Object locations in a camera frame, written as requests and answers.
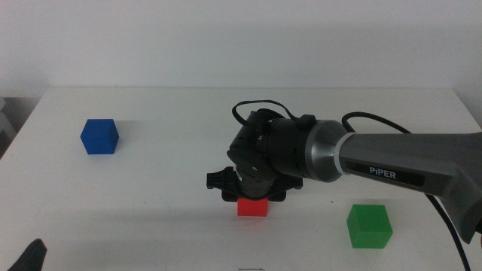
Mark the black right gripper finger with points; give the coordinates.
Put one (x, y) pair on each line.
(229, 196)
(277, 196)

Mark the red cube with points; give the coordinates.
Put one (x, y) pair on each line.
(252, 207)

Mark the green cube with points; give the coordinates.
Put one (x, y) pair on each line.
(369, 227)

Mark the blue cube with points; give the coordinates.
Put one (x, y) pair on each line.
(98, 137)

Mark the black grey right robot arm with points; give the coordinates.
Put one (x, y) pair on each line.
(395, 158)

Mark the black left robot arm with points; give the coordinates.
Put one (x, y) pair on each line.
(32, 257)

